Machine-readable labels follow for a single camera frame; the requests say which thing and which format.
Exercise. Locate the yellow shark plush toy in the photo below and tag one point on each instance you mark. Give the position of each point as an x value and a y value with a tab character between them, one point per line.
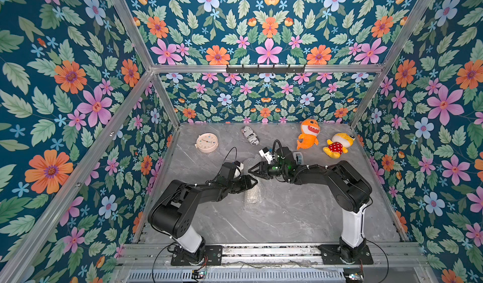
338	145

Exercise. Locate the black hook rail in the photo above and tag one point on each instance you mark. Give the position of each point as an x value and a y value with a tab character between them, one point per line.
265	69

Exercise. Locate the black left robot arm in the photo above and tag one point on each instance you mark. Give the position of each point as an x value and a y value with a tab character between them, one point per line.
175	209

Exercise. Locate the white vented cable duct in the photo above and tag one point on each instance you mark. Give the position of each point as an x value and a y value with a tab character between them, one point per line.
238	275

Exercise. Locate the grey white handheld device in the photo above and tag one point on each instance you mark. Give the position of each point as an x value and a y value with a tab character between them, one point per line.
298	157

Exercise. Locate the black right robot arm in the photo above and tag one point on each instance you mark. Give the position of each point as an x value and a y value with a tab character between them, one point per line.
349	189

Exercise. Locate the pink round alarm clock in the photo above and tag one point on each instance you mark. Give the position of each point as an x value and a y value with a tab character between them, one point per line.
207	142

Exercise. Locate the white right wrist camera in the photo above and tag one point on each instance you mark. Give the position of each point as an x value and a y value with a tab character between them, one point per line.
267	154

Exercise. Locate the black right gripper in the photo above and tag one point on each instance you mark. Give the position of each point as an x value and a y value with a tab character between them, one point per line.
266	170

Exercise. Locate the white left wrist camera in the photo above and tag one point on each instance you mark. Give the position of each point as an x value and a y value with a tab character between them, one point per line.
239	169

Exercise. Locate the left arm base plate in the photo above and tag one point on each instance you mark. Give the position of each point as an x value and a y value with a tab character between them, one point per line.
206	255

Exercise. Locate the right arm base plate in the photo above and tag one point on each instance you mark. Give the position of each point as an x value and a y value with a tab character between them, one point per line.
344	254

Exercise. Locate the silver toy car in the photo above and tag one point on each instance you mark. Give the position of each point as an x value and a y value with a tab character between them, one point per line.
250	136

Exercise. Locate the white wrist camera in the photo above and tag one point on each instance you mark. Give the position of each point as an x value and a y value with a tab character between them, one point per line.
239	169
267	154

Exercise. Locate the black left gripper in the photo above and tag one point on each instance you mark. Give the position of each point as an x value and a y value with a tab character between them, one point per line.
247	183

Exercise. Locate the aluminium mounting rail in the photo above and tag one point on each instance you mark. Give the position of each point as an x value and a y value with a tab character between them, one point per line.
391	254

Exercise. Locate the orange shark plush toy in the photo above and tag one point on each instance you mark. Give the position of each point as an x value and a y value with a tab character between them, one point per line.
310	130

